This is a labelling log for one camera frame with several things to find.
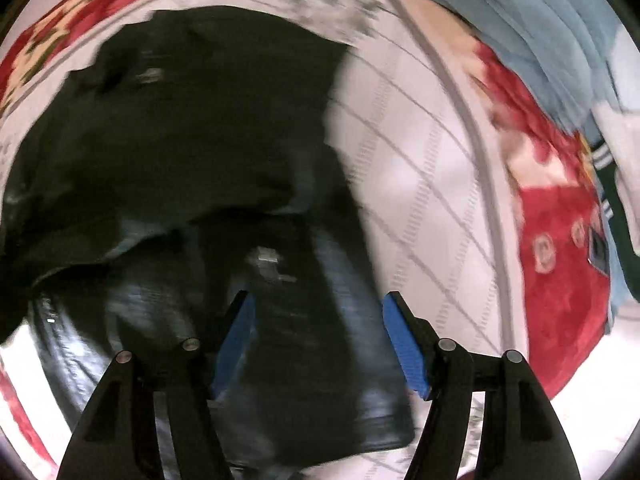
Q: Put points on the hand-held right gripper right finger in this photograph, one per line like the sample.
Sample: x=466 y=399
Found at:
x=407 y=350

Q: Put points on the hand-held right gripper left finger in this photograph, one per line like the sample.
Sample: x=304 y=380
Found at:
x=235 y=345

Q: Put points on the black jacket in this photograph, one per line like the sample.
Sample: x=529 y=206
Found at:
x=190 y=160

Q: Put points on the green white striped garment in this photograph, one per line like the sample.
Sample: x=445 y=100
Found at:
x=617 y=195

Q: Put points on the light blue cloth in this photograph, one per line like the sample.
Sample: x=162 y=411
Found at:
x=540 y=30

